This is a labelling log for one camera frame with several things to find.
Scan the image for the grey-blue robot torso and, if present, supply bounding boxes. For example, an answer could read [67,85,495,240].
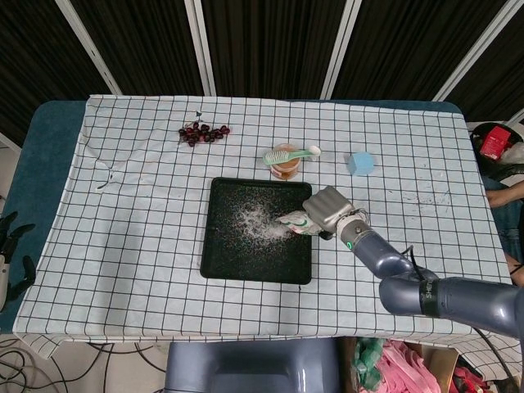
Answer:
[165,337,341,393]

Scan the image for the brown cardboard box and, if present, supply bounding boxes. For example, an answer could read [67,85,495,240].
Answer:
[341,336,463,393]

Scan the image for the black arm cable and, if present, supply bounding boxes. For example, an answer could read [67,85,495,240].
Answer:
[400,244,433,283]

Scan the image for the white partition frame post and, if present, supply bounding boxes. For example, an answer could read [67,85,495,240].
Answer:
[321,0,364,98]
[183,0,217,97]
[435,0,524,102]
[61,0,123,96]

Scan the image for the black waste bin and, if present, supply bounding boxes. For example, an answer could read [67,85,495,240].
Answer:
[468,121,524,181]

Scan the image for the black baking tray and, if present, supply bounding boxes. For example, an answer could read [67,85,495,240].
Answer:
[199,176,314,286]

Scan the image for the light blue cube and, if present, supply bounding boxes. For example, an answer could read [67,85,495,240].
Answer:
[346,151,377,177]

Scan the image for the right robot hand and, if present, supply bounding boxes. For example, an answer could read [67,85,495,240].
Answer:
[301,185,355,242]

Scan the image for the person forearm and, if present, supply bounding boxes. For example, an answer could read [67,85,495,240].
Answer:
[486,186,524,210]

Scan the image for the white black-checked tablecloth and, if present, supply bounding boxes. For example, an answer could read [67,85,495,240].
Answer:
[11,94,519,361]

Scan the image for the red carton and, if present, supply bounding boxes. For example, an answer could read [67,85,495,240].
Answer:
[479,125,512,160]

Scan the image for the dark red grape bunch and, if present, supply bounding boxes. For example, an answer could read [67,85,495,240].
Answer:
[178,109,232,148]

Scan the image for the white salt pile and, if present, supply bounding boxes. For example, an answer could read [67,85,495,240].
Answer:
[233,200,294,241]

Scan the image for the black floor cables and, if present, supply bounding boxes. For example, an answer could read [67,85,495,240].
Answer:
[0,335,165,393]

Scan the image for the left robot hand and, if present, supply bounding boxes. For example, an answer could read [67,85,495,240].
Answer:
[0,210,37,313]

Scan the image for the clear jar with orange contents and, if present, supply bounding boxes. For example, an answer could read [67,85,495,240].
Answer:
[269,142,302,180]

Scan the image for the green cloth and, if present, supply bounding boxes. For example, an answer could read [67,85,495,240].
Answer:
[354,337,386,390]

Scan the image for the pink cloth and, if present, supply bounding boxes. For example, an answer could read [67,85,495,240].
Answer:
[370,339,436,393]

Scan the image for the white green-printed wrapper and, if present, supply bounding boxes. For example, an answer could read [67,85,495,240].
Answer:
[274,209,323,237]

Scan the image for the green brush with white bristles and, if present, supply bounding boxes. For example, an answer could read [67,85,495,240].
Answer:
[263,147,313,165]

